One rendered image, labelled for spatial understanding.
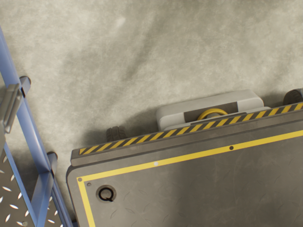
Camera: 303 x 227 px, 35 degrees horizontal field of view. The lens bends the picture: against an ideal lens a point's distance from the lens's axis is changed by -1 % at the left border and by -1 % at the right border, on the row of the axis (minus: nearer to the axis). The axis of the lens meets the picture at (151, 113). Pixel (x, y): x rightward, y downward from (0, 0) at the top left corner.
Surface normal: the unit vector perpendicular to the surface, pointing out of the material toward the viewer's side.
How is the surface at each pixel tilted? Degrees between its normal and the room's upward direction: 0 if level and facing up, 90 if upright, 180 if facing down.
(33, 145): 0
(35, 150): 0
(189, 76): 0
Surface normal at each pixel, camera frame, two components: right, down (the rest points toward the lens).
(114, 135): -0.14, -0.75
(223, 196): 0.09, 0.32
